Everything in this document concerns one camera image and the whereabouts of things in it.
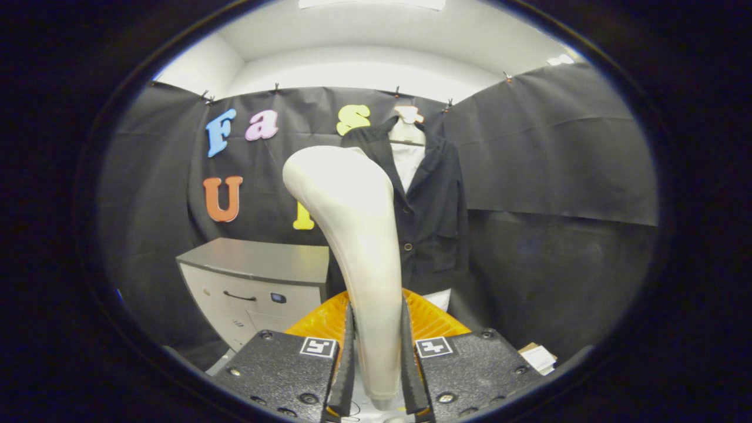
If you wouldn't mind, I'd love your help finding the white clothes hanger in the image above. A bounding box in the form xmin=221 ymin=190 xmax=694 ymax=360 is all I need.
xmin=388 ymin=106 xmax=427 ymax=146

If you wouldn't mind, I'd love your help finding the black jacket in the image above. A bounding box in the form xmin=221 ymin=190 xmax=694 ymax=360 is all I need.
xmin=328 ymin=116 xmax=469 ymax=297

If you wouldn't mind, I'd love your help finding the small cardboard box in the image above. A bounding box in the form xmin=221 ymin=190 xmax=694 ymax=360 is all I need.
xmin=518 ymin=342 xmax=558 ymax=377

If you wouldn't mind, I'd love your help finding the black backdrop cloth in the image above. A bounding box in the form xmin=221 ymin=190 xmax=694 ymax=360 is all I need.
xmin=97 ymin=62 xmax=659 ymax=371

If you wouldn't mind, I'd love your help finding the grey cabinet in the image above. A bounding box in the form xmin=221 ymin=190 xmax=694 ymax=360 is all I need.
xmin=176 ymin=237 xmax=331 ymax=353

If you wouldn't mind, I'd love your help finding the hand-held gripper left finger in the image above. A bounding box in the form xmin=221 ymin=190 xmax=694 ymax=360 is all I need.
xmin=213 ymin=288 xmax=354 ymax=423

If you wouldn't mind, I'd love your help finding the ceiling light panel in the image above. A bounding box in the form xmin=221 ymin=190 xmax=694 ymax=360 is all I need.
xmin=298 ymin=0 xmax=447 ymax=11

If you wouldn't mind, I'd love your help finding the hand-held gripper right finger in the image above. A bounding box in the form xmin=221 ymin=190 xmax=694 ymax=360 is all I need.
xmin=402 ymin=288 xmax=544 ymax=423

